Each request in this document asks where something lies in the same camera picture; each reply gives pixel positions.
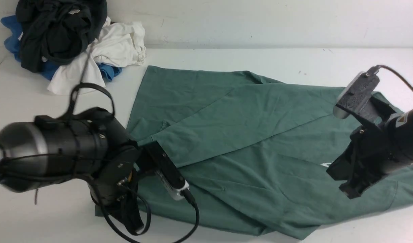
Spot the left black camera cable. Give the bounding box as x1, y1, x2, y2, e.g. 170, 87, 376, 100
68, 83, 200, 243

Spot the black crumpled garment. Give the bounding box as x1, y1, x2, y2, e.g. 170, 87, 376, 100
16, 0, 108, 73

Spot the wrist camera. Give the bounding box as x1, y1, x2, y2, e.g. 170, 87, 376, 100
333, 72, 380, 119
143, 141, 189, 200

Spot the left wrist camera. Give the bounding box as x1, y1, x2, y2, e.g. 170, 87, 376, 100
143, 141, 189, 200

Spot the blue crumpled garment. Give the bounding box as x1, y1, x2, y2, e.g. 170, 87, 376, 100
0, 15, 122, 81

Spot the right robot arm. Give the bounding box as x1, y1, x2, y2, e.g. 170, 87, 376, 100
327, 106, 413, 199

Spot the black camera cable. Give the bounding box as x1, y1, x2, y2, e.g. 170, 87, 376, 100
372, 65, 413, 102
68, 83, 200, 243

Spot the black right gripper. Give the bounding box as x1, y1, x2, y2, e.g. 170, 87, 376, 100
327, 126, 396, 199

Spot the white crumpled garment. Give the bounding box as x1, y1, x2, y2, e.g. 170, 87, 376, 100
47, 17, 146, 95

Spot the right black camera cable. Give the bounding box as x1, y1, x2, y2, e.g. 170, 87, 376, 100
372, 65, 413, 102

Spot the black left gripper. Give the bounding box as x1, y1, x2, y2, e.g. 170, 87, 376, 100
89, 145, 149, 236

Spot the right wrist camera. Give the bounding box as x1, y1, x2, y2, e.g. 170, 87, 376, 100
333, 72, 380, 119

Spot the green long-sleeved shirt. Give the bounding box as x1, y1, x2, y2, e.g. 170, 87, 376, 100
95, 65, 413, 241

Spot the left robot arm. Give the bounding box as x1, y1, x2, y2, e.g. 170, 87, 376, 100
0, 107, 151, 242

